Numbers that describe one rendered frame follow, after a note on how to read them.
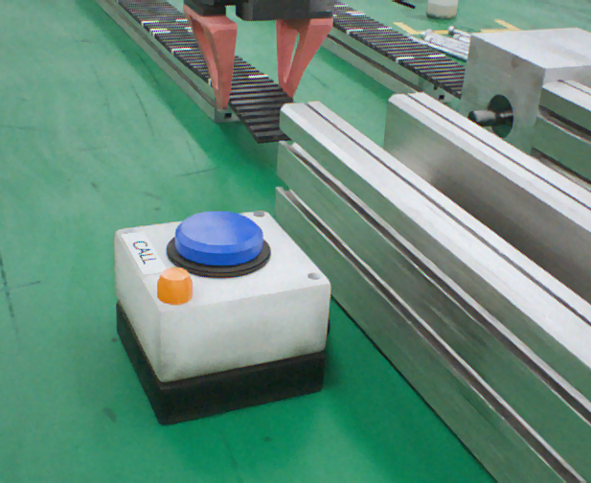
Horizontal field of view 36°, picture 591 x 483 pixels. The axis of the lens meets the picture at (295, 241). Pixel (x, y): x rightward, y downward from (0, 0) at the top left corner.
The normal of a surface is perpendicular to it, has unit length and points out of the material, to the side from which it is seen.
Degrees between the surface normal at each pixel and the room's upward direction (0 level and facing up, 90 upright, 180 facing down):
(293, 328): 90
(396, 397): 0
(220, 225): 3
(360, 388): 0
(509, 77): 90
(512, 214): 90
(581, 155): 90
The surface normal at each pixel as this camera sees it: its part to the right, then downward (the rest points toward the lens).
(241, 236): 0.10, -0.87
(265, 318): 0.40, 0.44
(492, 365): -0.91, 0.14
